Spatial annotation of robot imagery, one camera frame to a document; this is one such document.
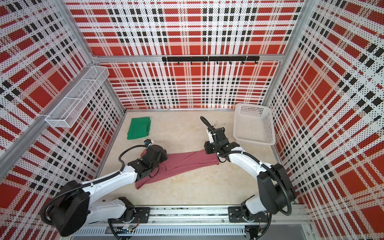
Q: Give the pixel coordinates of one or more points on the black wall hook rail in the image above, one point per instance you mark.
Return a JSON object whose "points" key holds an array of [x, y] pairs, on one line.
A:
{"points": [[212, 59]]}

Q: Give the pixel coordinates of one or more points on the maroon tank top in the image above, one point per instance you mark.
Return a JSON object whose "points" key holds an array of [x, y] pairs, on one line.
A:
{"points": [[177, 164]]}

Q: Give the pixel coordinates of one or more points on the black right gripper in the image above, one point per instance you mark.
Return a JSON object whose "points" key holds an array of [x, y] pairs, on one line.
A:
{"points": [[208, 146]]}

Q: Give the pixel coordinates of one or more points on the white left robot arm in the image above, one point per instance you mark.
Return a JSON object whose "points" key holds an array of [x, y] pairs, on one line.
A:
{"points": [[79, 204]]}

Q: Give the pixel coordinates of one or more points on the green tank top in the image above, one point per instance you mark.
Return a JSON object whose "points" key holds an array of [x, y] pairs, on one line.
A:
{"points": [[139, 128]]}

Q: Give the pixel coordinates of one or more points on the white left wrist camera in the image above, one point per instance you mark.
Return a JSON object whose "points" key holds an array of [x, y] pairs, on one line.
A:
{"points": [[148, 142]]}

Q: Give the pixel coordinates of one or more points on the white perforated plastic basket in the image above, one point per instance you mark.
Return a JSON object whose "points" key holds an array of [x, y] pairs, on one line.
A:
{"points": [[253, 124]]}

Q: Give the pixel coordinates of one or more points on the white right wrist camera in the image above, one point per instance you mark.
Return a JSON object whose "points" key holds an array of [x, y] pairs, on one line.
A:
{"points": [[211, 138]]}

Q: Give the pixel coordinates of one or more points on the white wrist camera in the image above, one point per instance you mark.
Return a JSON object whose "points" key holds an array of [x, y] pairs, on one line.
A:
{"points": [[211, 138], [148, 142]]}

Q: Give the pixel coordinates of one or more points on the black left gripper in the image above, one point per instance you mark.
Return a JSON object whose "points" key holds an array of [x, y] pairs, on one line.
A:
{"points": [[164, 155]]}

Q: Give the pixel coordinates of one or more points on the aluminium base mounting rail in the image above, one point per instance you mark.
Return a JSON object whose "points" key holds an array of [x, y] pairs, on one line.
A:
{"points": [[206, 215]]}

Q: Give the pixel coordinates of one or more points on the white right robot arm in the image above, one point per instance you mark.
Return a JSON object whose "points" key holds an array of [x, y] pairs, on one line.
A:
{"points": [[276, 191]]}

